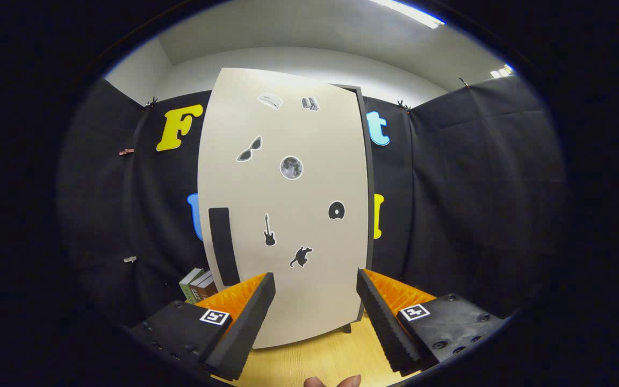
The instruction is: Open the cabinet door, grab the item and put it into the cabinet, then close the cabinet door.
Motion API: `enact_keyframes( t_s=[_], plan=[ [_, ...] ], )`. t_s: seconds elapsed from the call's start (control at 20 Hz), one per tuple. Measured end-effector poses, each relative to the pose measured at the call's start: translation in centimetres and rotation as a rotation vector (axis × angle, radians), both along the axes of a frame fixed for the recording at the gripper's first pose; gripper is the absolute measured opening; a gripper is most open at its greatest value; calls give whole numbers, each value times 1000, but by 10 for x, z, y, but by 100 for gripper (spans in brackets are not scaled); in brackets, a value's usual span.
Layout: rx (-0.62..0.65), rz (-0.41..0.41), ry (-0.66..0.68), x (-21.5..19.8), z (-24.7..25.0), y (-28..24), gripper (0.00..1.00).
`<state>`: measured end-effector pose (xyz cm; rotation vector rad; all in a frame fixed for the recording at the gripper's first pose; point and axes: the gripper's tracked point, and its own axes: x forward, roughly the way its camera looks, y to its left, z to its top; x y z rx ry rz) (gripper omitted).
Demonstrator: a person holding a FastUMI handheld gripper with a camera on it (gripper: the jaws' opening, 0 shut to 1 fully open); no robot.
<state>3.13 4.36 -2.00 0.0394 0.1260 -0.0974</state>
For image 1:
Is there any grey cabinet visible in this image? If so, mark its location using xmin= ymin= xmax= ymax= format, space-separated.
xmin=331 ymin=82 xmax=376 ymax=335

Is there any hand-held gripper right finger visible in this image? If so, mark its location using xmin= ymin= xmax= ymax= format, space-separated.
xmin=356 ymin=268 xmax=506 ymax=377

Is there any black backdrop cloth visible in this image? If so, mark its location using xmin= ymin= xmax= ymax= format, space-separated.
xmin=57 ymin=74 xmax=567 ymax=328

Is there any long ceiling light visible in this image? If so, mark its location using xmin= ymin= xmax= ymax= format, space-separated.
xmin=369 ymin=0 xmax=445 ymax=28

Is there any black door handle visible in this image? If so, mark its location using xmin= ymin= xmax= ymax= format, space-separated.
xmin=208 ymin=207 xmax=241 ymax=287

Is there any green book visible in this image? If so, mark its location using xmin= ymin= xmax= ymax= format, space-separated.
xmin=179 ymin=267 xmax=205 ymax=303

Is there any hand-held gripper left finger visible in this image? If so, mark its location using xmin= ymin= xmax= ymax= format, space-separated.
xmin=127 ymin=271 xmax=277 ymax=382

